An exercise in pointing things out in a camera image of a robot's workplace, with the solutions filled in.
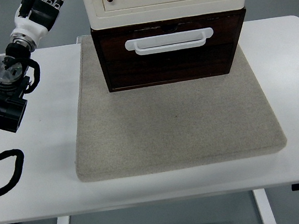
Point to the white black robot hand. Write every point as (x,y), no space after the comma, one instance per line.
(28,26)

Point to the dark brown wooden drawer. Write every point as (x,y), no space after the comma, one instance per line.
(173,64)

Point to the dark brown wooden drawer casing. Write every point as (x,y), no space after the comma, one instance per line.
(97,47)

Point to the beige fabric mat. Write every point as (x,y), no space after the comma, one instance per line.
(169,131)

